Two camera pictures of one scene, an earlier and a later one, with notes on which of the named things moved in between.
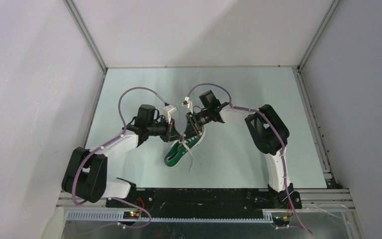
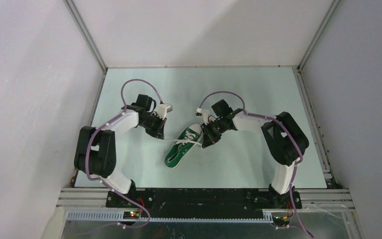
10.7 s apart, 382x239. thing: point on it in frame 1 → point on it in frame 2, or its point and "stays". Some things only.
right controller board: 281,221 stays
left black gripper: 174,135 → 158,132
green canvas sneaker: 177,153 stays
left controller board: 131,215 stays
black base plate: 191,199 stays
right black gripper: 193,126 → 209,138
